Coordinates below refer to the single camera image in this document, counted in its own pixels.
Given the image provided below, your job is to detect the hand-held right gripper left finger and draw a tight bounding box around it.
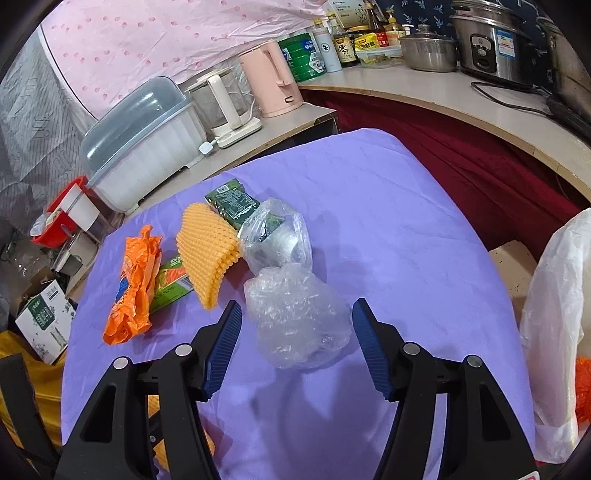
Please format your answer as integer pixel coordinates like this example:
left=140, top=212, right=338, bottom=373
left=54, top=300, right=243, bottom=480

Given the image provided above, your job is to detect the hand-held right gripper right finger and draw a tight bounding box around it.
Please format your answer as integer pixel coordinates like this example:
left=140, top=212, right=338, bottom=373
left=352, top=298, right=539, bottom=480

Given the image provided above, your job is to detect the light green paper box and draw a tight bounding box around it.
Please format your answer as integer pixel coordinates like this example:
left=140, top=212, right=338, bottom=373
left=150, top=251, right=197, bottom=313

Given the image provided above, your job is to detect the yellow foam net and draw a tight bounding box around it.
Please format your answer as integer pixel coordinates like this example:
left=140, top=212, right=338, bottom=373
left=175, top=203, right=242, bottom=311
left=147, top=394, right=217, bottom=469

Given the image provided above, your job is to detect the orange plastic wrapper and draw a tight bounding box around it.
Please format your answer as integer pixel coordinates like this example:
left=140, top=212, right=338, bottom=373
left=102, top=225, right=163, bottom=346

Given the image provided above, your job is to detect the green snack packet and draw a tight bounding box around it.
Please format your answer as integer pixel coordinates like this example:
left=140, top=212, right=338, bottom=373
left=204, top=180, right=262, bottom=229

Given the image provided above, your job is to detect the bin with white liner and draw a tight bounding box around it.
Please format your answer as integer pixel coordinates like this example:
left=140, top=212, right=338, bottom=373
left=519, top=208, right=591, bottom=464

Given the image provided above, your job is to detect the red orange mesh net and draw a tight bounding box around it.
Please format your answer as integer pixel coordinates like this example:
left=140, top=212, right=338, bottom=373
left=574, top=355, right=591, bottom=423

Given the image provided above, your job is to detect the purple cloth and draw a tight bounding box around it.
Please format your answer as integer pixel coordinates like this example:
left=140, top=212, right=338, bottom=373
left=60, top=128, right=539, bottom=480

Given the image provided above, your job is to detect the printed cardboard box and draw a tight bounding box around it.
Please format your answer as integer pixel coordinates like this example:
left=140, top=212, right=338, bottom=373
left=15, top=279, right=78, bottom=365

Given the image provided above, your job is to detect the yellow bag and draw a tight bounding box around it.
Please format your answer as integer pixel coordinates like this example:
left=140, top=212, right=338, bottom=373
left=0, top=330, right=68, bottom=448

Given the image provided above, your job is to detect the white cup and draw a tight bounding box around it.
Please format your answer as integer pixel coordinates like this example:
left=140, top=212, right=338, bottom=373
left=60, top=187, right=100, bottom=232

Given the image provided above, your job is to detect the red basin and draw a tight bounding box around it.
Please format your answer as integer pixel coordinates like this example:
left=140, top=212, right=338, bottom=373
left=30, top=175, right=90, bottom=247

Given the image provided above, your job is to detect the white dish box grey lid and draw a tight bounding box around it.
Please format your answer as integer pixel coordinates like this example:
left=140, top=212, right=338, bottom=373
left=79, top=76, right=208, bottom=214

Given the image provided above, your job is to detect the white glass kettle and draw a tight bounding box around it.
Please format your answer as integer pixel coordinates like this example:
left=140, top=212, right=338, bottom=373
left=186, top=67, right=263, bottom=149

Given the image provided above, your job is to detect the pink electric kettle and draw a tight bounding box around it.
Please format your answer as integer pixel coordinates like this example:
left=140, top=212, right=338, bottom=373
left=238, top=39, right=304, bottom=118

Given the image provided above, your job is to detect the clear food container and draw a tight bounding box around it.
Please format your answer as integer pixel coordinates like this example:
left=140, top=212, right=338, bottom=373
left=356, top=45, right=404, bottom=69

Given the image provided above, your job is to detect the grey plastic sheet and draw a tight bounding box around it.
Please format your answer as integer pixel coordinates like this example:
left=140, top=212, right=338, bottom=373
left=0, top=28, right=100, bottom=217

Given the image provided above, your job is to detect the green tin can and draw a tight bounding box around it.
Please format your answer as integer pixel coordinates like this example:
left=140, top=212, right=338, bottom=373
left=277, top=33, right=328, bottom=84

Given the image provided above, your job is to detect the white bottle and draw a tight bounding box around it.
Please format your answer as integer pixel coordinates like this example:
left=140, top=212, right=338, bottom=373
left=311, top=18, right=343, bottom=73

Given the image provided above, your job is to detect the small steel pot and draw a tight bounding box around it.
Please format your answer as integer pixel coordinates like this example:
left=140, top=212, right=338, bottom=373
left=398, top=24, right=460, bottom=73

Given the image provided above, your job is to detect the soy sauce bottle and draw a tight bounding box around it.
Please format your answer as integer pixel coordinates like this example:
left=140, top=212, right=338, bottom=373
left=327, top=14, right=362, bottom=69

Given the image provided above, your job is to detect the black induction cooker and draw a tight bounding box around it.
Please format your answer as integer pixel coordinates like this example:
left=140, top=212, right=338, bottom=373
left=547, top=95, right=591, bottom=144

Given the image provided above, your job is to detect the pink dotted quilt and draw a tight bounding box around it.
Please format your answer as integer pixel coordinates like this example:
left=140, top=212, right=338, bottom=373
left=39, top=0, right=333, bottom=118

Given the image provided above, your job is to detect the amber bottle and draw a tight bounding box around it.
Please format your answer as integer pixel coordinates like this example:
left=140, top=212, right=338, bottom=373
left=384, top=10, right=407, bottom=47

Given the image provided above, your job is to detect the steel rice cooker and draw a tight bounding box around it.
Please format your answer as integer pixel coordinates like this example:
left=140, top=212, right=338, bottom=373
left=450, top=0, right=541, bottom=88

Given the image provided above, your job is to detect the dark sauce bottle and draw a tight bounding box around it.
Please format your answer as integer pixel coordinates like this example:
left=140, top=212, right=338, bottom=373
left=362, top=0, right=389, bottom=49

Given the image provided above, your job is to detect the pale green printed box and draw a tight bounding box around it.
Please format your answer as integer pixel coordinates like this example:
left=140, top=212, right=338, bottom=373
left=321, top=0, right=370, bottom=31

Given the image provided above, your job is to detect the large steel steamer pot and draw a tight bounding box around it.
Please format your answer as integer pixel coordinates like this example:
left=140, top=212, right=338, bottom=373
left=538, top=16, right=591, bottom=109

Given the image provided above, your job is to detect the black power cable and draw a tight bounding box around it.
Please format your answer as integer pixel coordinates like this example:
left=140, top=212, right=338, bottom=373
left=471, top=80, right=561, bottom=116

